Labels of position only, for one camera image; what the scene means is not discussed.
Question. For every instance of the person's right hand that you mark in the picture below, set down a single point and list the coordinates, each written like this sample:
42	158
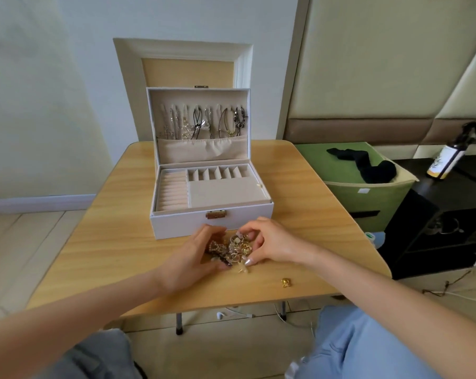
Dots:
279	242

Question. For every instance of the person's left hand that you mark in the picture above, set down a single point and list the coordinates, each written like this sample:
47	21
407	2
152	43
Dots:
189	264

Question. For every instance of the small earrings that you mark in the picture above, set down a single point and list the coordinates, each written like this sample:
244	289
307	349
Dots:
232	250

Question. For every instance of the white jewelry box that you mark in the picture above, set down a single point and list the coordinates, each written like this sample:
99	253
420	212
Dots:
214	193

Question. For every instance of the person's left forearm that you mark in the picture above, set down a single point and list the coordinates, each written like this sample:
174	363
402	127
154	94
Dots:
64	327

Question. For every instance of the person's right forearm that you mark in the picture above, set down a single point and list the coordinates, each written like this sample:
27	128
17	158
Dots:
404	311

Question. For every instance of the black cloth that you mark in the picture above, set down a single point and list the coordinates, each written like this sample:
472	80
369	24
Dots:
376	169

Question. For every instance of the black low cabinet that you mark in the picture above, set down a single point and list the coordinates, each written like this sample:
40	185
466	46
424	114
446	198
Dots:
443	225

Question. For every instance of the dark spray bottle white label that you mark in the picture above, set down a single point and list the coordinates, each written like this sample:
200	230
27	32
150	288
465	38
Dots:
445	160

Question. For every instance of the beige padded wall panel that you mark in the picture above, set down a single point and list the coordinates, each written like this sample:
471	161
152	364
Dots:
364	67

